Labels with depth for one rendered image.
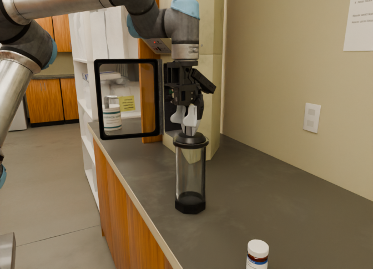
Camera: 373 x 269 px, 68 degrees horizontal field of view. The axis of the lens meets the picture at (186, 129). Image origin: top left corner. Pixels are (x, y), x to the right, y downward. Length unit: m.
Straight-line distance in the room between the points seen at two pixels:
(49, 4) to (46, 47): 0.21
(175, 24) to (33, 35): 0.42
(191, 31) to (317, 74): 0.63
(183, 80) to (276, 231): 0.49
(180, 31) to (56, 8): 0.30
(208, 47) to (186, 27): 0.45
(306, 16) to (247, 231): 0.86
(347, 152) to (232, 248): 0.61
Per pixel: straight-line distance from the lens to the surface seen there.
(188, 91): 0.76
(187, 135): 0.82
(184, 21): 0.75
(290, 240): 0.83
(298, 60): 1.29
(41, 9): 0.82
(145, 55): 1.47
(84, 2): 0.76
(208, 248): 0.76
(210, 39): 1.20
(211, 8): 1.21
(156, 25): 0.77
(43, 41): 0.97
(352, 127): 1.15
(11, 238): 0.92
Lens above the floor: 1.41
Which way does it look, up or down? 15 degrees down
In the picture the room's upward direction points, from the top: straight up
